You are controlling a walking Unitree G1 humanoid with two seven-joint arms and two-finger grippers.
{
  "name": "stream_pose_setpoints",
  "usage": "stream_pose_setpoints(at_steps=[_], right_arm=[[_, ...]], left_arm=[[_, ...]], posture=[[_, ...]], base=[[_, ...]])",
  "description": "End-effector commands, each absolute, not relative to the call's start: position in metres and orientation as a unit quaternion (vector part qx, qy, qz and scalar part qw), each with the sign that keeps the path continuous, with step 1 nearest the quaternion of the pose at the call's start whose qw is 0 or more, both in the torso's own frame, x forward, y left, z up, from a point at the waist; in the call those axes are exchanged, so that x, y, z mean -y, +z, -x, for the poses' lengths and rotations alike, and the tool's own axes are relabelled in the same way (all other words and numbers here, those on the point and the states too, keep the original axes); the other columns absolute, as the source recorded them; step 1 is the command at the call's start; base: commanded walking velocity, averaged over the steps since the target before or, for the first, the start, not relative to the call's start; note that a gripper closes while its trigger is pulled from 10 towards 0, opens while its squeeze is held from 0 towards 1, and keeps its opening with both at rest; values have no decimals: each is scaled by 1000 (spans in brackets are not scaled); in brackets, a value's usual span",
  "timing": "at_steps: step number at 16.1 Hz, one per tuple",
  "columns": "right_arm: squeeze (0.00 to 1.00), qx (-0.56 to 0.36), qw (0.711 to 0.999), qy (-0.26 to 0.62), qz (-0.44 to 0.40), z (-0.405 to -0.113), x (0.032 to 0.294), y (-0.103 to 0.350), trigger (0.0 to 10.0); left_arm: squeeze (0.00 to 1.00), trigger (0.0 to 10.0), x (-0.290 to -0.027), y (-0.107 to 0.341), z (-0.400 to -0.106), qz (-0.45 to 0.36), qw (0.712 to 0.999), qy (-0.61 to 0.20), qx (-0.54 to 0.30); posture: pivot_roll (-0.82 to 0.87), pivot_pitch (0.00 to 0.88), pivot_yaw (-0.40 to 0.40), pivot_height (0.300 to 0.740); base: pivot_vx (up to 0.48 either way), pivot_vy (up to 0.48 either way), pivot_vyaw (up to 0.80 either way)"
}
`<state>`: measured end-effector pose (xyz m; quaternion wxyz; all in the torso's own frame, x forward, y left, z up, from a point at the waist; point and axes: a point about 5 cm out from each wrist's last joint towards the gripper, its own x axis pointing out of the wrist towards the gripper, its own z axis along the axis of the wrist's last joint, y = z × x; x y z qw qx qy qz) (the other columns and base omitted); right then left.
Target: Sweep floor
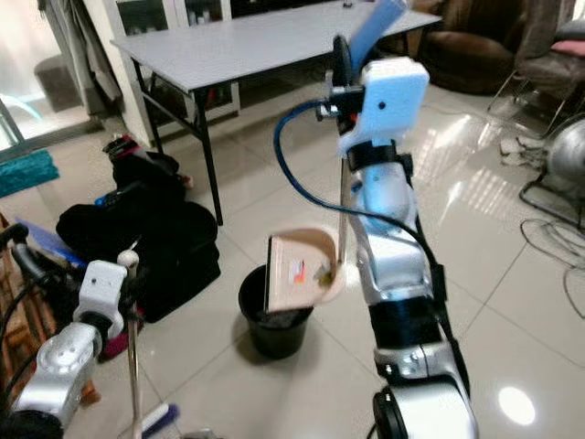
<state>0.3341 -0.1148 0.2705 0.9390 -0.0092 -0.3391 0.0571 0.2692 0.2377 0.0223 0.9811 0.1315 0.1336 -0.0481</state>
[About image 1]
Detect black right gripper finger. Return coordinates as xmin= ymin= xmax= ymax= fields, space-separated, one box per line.
xmin=332 ymin=35 xmax=355 ymax=88

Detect beige dustpan with blue grip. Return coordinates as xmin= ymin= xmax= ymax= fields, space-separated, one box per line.
xmin=265 ymin=0 xmax=410 ymax=315

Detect metal broom with blue bristles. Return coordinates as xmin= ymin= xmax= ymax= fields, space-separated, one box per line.
xmin=117 ymin=252 xmax=180 ymax=439

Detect teal floor mat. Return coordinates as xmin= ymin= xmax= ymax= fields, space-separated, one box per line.
xmin=0 ymin=148 xmax=60 ymax=198

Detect floor fan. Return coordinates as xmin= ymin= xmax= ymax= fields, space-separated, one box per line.
xmin=519 ymin=117 xmax=585 ymax=230

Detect grey folding table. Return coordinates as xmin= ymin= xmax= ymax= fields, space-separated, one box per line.
xmin=112 ymin=0 xmax=444 ymax=227

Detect brown armchair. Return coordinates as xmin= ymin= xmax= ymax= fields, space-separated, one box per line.
xmin=419 ymin=0 xmax=529 ymax=95

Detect crumpled grey rags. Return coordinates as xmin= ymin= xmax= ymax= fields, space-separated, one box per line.
xmin=498 ymin=134 xmax=551 ymax=168

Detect white glass-door cabinet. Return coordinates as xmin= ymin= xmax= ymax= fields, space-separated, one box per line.
xmin=82 ymin=0 xmax=234 ymax=147

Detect grey chair with metal legs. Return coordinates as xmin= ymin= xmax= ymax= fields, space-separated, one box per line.
xmin=492 ymin=0 xmax=585 ymax=124

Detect grey curtain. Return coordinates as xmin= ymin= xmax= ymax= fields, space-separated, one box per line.
xmin=44 ymin=0 xmax=97 ymax=97

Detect black bag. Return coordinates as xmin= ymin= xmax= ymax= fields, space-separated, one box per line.
xmin=55 ymin=135 xmax=222 ymax=323

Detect blue flat folder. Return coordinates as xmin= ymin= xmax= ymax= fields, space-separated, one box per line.
xmin=14 ymin=216 xmax=76 ymax=268

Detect black round waste bin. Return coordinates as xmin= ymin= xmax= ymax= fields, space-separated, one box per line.
xmin=238 ymin=266 xmax=314 ymax=359

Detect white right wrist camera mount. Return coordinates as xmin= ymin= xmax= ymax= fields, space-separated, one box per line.
xmin=338 ymin=58 xmax=430 ymax=158

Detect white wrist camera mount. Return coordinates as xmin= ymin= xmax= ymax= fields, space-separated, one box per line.
xmin=338 ymin=58 xmax=430 ymax=158
xmin=77 ymin=261 xmax=128 ymax=318

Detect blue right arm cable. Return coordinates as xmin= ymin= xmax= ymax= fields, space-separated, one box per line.
xmin=271 ymin=99 xmax=438 ymax=280

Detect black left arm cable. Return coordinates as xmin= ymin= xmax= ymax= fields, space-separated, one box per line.
xmin=0 ymin=222 xmax=31 ymax=255

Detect black floor cable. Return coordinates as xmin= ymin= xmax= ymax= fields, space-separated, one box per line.
xmin=519 ymin=218 xmax=585 ymax=280

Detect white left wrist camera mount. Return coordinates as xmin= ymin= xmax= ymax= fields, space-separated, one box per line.
xmin=77 ymin=261 xmax=128 ymax=318

